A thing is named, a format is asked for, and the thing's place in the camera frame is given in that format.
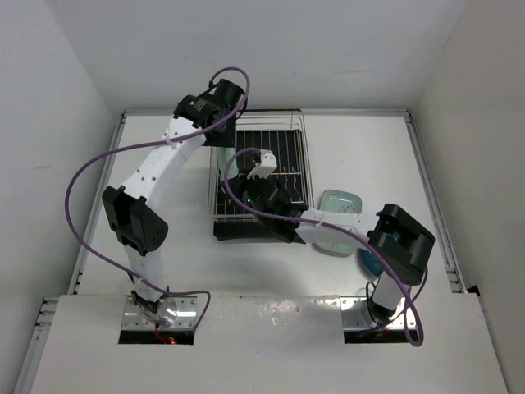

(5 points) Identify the metal base plate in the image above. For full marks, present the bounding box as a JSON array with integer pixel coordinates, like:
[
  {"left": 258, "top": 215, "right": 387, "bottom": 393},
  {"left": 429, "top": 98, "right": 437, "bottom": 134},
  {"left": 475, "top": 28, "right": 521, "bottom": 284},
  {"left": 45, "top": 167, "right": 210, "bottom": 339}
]
[
  {"left": 340, "top": 296, "right": 416, "bottom": 331},
  {"left": 121, "top": 296, "right": 197, "bottom": 332}
]

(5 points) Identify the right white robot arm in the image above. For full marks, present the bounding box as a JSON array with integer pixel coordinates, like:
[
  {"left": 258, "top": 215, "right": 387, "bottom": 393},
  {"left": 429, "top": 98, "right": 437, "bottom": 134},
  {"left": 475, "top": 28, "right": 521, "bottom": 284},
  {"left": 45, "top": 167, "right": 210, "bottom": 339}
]
[{"left": 240, "top": 178, "right": 435, "bottom": 325}]

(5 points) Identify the aluminium table rail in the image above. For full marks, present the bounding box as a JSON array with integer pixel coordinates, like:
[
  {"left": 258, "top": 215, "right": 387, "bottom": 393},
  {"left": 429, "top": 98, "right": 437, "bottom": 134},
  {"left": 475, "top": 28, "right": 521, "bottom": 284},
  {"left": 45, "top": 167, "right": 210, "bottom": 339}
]
[
  {"left": 11, "top": 109, "right": 128, "bottom": 394},
  {"left": 124, "top": 108, "right": 410, "bottom": 117},
  {"left": 404, "top": 112, "right": 467, "bottom": 293}
]

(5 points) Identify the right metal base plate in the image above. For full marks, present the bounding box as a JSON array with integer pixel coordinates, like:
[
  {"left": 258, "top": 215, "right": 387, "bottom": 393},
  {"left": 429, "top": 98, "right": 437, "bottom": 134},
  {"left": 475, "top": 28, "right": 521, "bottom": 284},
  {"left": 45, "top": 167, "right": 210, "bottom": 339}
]
[{"left": 340, "top": 296, "right": 416, "bottom": 331}]

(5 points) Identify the wire dish rack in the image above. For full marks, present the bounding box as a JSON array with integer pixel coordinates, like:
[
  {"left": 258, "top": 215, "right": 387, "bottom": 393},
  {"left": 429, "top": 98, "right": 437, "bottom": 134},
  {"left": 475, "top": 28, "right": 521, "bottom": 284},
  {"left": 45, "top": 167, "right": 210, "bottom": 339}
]
[{"left": 208, "top": 108, "right": 313, "bottom": 223}]

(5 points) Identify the black drip tray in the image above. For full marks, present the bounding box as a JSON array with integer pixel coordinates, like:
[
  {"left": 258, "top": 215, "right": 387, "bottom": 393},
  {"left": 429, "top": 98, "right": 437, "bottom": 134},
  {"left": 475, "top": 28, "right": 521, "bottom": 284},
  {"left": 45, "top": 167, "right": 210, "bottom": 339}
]
[{"left": 208, "top": 128, "right": 313, "bottom": 241}]

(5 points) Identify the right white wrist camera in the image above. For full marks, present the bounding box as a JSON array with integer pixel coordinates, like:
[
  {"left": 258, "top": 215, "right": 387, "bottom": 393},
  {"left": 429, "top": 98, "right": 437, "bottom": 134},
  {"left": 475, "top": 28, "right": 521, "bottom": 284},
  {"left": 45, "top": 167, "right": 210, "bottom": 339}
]
[{"left": 247, "top": 149, "right": 277, "bottom": 180}]

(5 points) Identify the left aluminium table rail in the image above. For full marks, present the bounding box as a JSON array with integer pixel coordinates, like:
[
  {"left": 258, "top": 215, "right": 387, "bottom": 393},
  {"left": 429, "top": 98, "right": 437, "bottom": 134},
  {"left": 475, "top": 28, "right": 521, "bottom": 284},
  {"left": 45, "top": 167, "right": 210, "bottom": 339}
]
[{"left": 11, "top": 109, "right": 128, "bottom": 394}]

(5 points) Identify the dark blue shell plate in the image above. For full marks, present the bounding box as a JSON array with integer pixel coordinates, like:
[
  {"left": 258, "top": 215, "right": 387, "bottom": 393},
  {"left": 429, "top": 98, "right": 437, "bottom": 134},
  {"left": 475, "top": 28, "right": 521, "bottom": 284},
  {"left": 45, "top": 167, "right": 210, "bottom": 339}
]
[{"left": 358, "top": 249, "right": 384, "bottom": 277}]

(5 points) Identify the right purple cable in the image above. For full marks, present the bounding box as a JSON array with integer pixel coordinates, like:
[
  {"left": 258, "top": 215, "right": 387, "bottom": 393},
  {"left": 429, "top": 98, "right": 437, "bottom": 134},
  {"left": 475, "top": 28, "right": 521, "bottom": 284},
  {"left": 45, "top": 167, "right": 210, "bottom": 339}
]
[{"left": 223, "top": 148, "right": 427, "bottom": 349}]

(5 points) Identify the back aluminium table rail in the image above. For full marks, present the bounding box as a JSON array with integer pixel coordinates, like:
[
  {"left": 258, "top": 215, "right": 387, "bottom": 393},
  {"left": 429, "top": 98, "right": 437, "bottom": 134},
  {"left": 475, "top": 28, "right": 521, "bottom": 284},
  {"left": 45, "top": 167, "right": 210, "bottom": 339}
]
[{"left": 124, "top": 108, "right": 410, "bottom": 117}]

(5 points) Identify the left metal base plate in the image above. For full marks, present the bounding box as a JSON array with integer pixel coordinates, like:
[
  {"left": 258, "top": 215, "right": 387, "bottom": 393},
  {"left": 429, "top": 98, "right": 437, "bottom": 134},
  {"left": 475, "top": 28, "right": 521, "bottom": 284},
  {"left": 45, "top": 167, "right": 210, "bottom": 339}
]
[{"left": 121, "top": 296, "right": 197, "bottom": 332}]

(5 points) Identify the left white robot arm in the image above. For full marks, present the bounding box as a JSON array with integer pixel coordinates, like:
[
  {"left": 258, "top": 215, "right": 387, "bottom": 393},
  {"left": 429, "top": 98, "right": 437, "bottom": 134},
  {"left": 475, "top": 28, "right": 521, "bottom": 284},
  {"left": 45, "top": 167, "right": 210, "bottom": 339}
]
[{"left": 102, "top": 79, "right": 244, "bottom": 321}]

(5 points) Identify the light green divided plate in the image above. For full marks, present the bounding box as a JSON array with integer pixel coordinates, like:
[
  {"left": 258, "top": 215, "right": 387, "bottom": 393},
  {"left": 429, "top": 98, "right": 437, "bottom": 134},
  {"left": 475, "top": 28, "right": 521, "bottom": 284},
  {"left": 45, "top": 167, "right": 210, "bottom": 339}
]
[
  {"left": 314, "top": 190, "right": 363, "bottom": 257},
  {"left": 217, "top": 148, "right": 239, "bottom": 189}
]

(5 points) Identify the right aluminium table rail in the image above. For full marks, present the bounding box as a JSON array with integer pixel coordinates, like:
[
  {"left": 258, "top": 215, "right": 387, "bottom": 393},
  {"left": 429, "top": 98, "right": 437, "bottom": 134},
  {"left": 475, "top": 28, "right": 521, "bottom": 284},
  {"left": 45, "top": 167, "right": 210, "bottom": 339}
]
[{"left": 404, "top": 112, "right": 467, "bottom": 293}]

